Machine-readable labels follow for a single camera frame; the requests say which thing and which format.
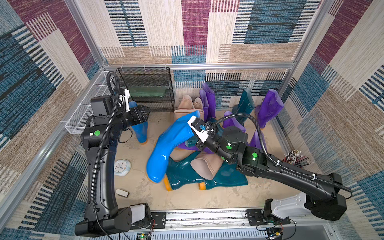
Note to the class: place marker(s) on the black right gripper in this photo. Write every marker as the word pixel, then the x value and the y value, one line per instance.
pixel 208 139

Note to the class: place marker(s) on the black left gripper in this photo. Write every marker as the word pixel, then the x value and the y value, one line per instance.
pixel 134 112

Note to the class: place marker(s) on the blue boot from pile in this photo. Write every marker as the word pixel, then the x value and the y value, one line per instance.
pixel 176 134

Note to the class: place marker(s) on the teal boot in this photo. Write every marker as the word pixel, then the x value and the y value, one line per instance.
pixel 246 103
pixel 181 173
pixel 219 132
pixel 227 176

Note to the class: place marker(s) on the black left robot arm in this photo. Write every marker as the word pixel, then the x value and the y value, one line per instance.
pixel 100 138

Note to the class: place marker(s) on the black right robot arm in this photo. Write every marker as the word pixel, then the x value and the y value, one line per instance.
pixel 322 195

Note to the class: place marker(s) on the beige boot lying in pile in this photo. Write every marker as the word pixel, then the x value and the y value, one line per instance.
pixel 207 165

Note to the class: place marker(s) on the purple boot lying in pile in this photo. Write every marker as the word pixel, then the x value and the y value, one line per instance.
pixel 195 148

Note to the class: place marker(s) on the green pad on shelf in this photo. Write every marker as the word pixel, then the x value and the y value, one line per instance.
pixel 148 91

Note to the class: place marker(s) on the beige boot standing front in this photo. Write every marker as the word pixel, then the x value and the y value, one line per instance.
pixel 183 112

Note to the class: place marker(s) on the beige boot back right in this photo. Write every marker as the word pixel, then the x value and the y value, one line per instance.
pixel 198 104

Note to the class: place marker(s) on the beige boot back left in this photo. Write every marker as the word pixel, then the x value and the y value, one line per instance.
pixel 186 103

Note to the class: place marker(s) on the white round alarm clock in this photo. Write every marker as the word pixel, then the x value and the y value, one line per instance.
pixel 122 167

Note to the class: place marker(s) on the teal boot standing back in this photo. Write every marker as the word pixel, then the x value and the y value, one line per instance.
pixel 246 103

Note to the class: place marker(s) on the small grey eraser block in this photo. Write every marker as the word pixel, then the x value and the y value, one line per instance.
pixel 122 193

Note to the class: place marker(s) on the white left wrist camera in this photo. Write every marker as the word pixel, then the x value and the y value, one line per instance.
pixel 124 97

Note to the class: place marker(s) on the black wire shelf rack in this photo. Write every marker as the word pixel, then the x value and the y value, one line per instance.
pixel 149 77

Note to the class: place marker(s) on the white wire mesh basket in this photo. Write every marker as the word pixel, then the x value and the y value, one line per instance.
pixel 77 122

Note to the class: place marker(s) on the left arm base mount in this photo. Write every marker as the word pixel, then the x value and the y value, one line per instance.
pixel 156 220

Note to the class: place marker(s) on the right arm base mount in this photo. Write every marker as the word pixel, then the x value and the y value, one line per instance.
pixel 264 216

